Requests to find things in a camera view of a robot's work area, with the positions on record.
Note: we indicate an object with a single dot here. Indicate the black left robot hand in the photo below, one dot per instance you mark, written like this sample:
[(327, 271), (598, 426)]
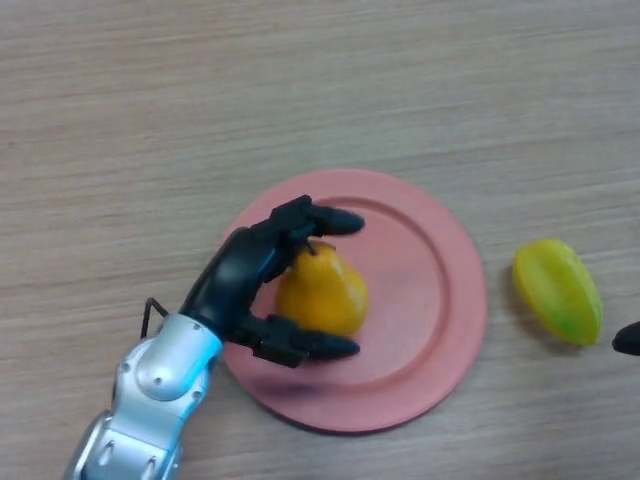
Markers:
[(227, 280)]

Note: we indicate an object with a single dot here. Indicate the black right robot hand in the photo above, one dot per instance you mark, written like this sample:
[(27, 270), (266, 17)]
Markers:
[(629, 340)]

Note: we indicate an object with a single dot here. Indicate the yellow pear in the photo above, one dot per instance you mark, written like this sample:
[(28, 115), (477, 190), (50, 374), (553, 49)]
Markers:
[(325, 295)]

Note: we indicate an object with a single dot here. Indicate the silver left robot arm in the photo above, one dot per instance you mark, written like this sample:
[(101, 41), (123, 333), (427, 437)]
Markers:
[(160, 370)]

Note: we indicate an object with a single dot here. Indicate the pink round plate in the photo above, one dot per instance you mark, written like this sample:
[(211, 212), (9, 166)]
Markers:
[(415, 300)]

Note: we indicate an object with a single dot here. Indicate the yellow-green starfruit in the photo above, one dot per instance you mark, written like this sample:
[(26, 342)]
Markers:
[(555, 285)]

